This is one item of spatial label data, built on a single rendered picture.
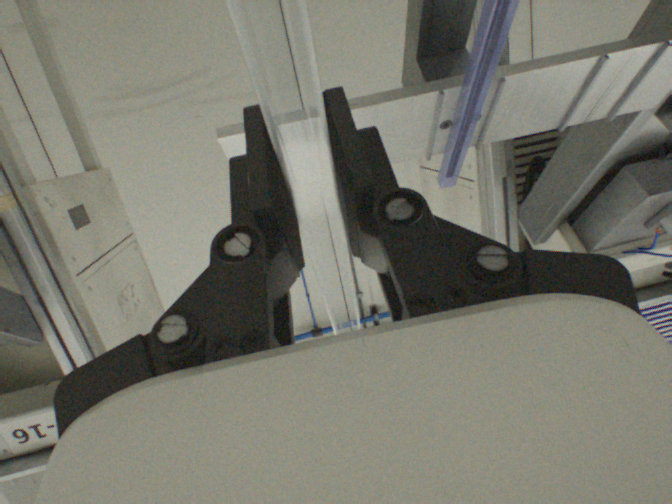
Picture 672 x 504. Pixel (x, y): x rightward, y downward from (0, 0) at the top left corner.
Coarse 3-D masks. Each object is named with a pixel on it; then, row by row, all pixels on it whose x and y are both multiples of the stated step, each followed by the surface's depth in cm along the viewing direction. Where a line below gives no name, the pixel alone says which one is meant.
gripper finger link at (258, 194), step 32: (256, 128) 10; (256, 160) 9; (256, 192) 9; (256, 224) 9; (288, 224) 9; (288, 256) 9; (192, 288) 9; (288, 288) 10; (160, 320) 8; (192, 320) 8; (160, 352) 8; (192, 352) 8
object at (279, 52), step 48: (240, 0) 7; (288, 0) 7; (240, 48) 7; (288, 48) 7; (288, 96) 8; (288, 144) 9; (288, 192) 11; (336, 192) 11; (336, 240) 13; (336, 288) 16
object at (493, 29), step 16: (496, 0) 19; (512, 0) 19; (480, 16) 21; (496, 16) 20; (512, 16) 20; (480, 32) 21; (496, 32) 21; (480, 48) 22; (496, 48) 22; (480, 64) 23; (496, 64) 23; (464, 80) 25; (480, 80) 24; (464, 96) 25; (480, 96) 25; (464, 112) 26; (480, 112) 26; (464, 128) 28; (448, 144) 30; (464, 144) 29; (448, 160) 31; (448, 176) 33
